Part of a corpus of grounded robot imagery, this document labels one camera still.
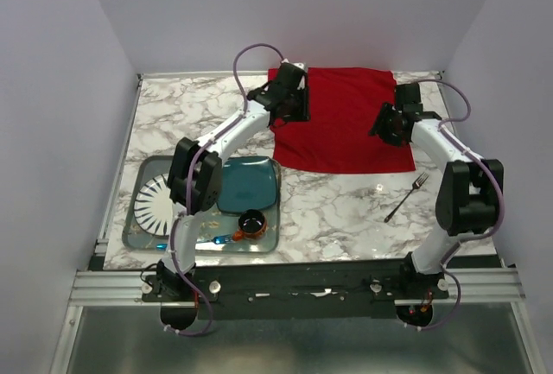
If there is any red cloth napkin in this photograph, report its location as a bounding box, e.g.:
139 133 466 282
271 67 415 174

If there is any dark metal fork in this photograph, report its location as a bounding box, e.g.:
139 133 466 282
384 173 429 223

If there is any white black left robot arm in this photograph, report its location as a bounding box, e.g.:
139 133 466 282
156 60 310 301

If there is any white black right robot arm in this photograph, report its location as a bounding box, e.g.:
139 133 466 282
369 103 505 298

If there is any teal square plate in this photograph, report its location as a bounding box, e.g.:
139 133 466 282
217 156 277 214

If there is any brown ceramic cup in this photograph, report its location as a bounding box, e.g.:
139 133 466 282
232 209 268 242

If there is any white blue striped plate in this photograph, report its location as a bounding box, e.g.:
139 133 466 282
133 174 173 238

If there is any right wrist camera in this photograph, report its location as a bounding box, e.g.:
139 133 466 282
394 83 423 112

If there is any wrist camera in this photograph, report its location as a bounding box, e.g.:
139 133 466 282
394 83 423 112
293 62 308 73

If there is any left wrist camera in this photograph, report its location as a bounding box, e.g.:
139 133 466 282
293 62 308 73

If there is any blue handled utensil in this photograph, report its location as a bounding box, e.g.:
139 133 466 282
155 234 234 251

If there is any black mounting base plate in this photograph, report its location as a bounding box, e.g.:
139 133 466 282
142 259 448 320

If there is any aluminium frame rail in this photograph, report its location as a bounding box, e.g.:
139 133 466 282
69 268 525 307

